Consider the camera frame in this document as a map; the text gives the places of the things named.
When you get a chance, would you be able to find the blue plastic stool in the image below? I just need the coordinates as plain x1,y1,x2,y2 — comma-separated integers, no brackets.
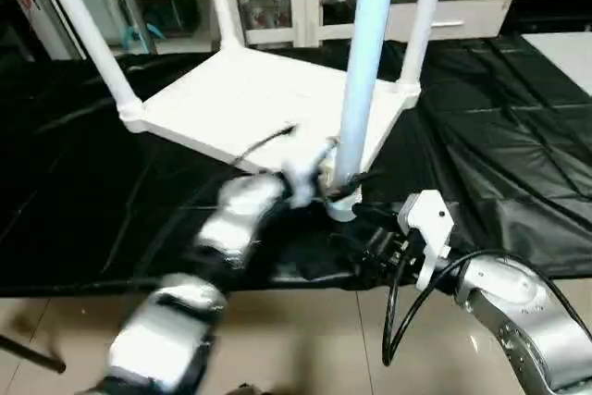
125,23,169,50

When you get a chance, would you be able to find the white plastic table top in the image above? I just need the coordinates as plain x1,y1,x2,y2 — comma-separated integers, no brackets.
118,43,422,222

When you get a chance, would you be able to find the white side table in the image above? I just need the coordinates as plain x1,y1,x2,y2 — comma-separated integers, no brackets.
523,32,592,96

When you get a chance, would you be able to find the white drawer unit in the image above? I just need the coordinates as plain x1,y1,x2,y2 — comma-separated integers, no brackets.
384,0,514,43

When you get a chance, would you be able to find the black stand leg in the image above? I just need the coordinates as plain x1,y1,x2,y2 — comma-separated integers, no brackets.
0,334,68,374

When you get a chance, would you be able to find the black table mat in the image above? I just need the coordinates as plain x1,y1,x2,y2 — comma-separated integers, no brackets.
0,36,592,296

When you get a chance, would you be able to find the white glass door cabinet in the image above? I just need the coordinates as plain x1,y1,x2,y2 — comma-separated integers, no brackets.
222,0,436,49

